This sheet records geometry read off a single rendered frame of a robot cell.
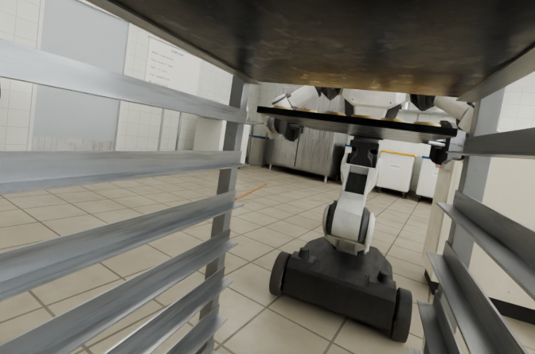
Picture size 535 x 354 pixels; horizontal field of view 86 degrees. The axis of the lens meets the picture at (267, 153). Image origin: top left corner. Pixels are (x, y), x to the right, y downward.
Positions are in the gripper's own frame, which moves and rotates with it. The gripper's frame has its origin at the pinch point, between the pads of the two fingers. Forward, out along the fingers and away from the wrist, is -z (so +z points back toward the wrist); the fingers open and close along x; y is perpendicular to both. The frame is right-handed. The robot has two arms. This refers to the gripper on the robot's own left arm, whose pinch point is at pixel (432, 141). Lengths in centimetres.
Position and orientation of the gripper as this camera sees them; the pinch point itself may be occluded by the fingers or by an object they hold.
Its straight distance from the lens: 92.5
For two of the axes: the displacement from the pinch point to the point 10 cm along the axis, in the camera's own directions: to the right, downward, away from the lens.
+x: 1.5, -9.9, -0.7
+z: 9.1, 1.1, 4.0
